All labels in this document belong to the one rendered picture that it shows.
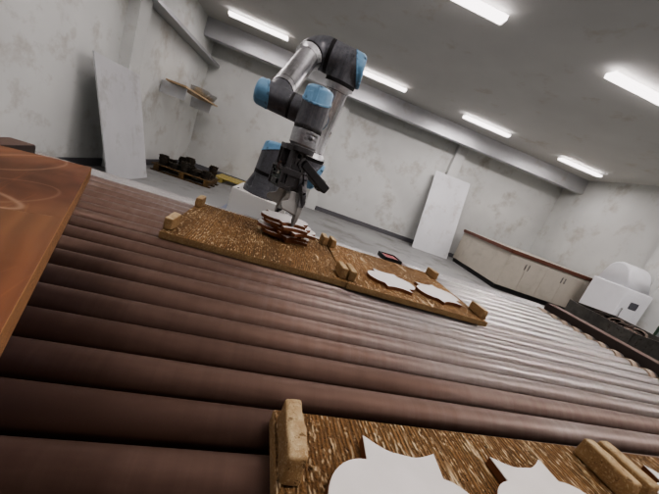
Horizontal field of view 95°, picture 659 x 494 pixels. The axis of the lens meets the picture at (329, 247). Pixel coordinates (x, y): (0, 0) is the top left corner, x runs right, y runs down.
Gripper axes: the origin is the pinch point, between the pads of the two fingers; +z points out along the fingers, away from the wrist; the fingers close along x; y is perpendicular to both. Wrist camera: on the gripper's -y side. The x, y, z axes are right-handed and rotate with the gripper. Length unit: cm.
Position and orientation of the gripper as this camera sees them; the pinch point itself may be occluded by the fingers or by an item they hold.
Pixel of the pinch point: (285, 219)
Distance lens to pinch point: 87.7
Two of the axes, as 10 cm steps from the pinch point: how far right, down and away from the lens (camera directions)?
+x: 5.0, 3.8, -7.8
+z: -3.4, 9.1, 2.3
